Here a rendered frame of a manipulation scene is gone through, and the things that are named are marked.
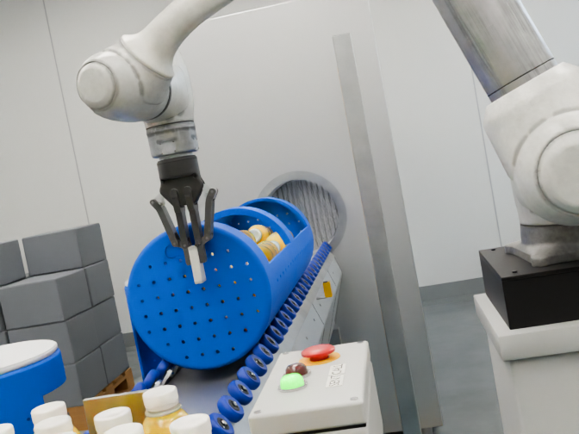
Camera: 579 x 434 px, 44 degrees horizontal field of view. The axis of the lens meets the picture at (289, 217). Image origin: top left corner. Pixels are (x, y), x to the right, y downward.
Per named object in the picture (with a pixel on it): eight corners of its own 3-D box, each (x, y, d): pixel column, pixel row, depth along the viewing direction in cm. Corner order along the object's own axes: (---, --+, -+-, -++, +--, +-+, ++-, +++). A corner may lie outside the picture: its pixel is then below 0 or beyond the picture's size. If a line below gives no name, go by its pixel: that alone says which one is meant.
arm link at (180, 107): (157, 131, 139) (122, 131, 127) (141, 51, 138) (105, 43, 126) (208, 120, 136) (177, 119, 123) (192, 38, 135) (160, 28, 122)
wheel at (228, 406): (221, 399, 106) (213, 409, 106) (245, 419, 106) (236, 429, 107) (226, 388, 111) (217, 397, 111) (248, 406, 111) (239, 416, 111)
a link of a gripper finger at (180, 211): (177, 189, 131) (169, 189, 132) (187, 248, 132) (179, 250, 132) (183, 187, 135) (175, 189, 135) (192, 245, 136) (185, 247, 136)
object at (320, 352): (337, 351, 77) (335, 340, 77) (335, 361, 73) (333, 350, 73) (304, 356, 77) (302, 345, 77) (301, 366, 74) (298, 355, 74)
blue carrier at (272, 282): (322, 278, 223) (303, 188, 221) (285, 356, 136) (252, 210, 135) (234, 295, 227) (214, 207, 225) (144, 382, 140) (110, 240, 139)
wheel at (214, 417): (235, 421, 104) (227, 430, 104) (211, 405, 103) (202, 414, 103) (238, 439, 100) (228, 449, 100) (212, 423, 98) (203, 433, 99)
